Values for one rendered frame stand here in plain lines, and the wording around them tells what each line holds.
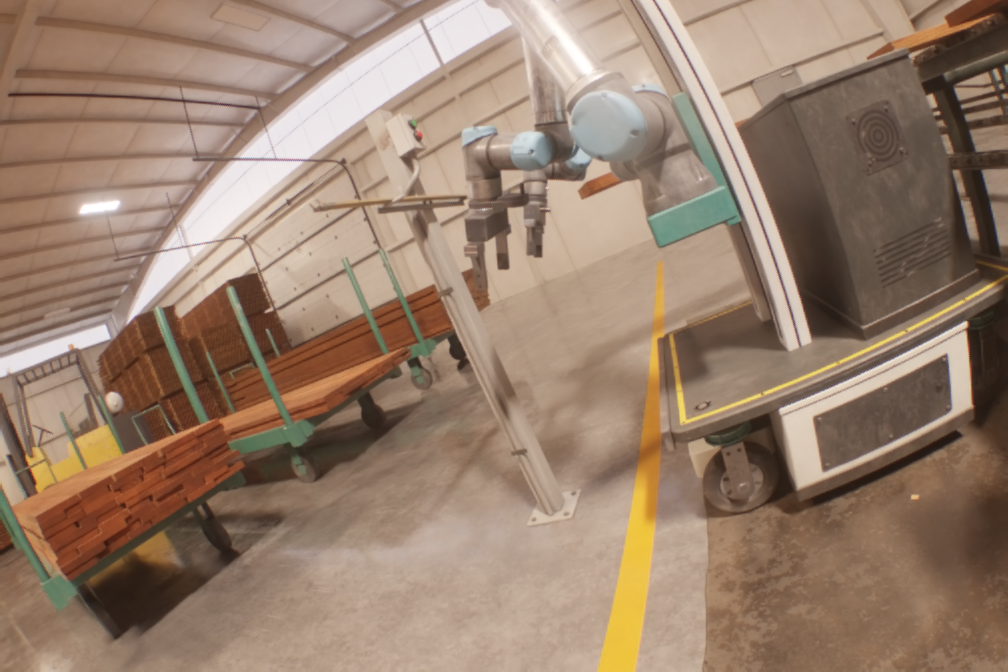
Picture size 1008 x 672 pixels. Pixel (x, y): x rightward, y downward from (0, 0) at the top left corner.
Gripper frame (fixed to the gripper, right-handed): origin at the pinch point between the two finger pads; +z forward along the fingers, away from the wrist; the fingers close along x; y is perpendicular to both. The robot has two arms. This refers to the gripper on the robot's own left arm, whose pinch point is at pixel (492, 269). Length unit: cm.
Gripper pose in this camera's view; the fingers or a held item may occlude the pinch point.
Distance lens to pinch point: 103.9
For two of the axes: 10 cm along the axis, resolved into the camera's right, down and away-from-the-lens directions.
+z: 0.9, 9.3, 3.5
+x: -3.5, 3.6, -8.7
